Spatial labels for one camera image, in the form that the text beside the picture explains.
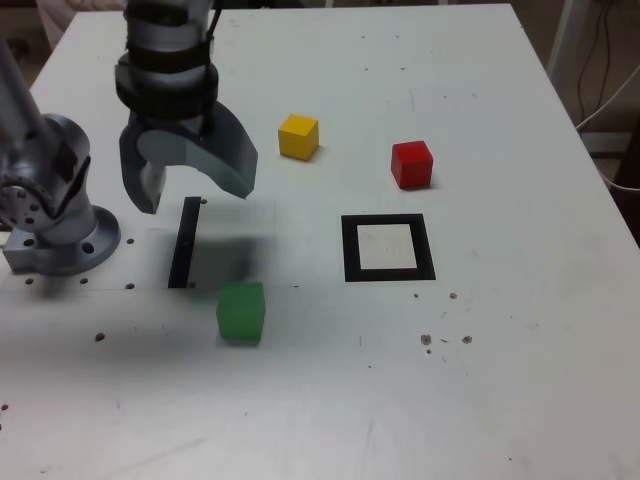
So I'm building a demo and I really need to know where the black tape strip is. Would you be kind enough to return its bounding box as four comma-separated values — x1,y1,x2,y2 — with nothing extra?
167,196,203,290

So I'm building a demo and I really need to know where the yellow cube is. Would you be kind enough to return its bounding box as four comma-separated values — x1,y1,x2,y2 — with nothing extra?
277,113,320,162

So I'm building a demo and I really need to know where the thin black cable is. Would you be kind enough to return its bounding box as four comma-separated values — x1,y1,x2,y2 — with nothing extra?
577,0,615,121

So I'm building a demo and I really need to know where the white cable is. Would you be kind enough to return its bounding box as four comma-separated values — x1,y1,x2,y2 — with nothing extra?
574,62,640,192

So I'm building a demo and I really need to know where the black tape square outline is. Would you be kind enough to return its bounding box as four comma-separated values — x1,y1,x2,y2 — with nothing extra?
340,213,437,283

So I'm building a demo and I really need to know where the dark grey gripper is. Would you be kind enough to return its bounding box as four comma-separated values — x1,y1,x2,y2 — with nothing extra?
118,99,260,216

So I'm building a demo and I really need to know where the red cube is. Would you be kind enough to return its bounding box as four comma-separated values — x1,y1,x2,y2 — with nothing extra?
390,140,434,190

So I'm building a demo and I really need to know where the green cube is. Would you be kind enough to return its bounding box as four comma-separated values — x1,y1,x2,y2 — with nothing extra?
215,281,266,346

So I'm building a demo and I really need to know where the white frame post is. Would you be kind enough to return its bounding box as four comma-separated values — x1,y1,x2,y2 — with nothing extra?
546,0,577,76

